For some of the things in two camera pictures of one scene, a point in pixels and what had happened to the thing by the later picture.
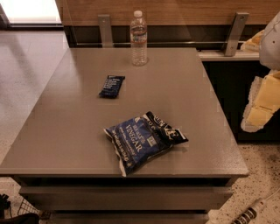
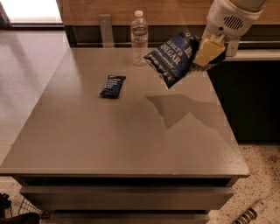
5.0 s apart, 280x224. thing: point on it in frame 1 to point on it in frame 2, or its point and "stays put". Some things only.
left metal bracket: (104, 23) stays put
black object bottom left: (21, 219) stays put
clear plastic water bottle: (138, 33) stays put
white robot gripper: (271, 44) to (226, 17)
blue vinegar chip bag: (142, 138) to (174, 59)
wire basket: (26, 208) stays put
